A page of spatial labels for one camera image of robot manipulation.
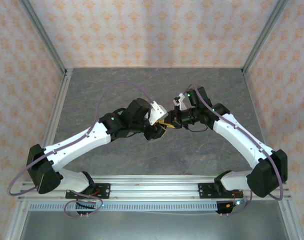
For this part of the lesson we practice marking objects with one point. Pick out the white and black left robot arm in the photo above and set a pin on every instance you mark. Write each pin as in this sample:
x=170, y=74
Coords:
x=79, y=142

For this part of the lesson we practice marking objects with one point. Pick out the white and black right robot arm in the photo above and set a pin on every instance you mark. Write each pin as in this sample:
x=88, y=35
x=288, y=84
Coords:
x=242, y=140

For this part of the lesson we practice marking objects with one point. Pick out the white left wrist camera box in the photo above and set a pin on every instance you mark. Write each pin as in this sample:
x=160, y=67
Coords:
x=156, y=112

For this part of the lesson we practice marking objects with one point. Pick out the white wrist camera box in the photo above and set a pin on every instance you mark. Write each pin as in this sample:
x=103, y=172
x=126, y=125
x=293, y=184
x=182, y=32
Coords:
x=182, y=105
x=156, y=112

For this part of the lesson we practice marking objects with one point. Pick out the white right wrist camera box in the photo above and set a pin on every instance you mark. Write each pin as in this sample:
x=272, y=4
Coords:
x=182, y=105

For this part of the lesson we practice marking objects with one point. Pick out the aluminium frame side rail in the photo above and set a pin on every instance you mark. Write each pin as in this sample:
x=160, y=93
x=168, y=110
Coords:
x=253, y=100
x=55, y=117

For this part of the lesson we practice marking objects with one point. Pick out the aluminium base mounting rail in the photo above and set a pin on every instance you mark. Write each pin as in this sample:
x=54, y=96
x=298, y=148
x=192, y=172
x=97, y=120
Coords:
x=154, y=187

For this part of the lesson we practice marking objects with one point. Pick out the black electronics bracket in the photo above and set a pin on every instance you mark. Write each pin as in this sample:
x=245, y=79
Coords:
x=223, y=208
x=86, y=206

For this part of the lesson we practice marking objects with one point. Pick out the aluminium frame upright post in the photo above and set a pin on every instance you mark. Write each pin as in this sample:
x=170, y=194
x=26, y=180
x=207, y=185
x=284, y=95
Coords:
x=44, y=35
x=264, y=32

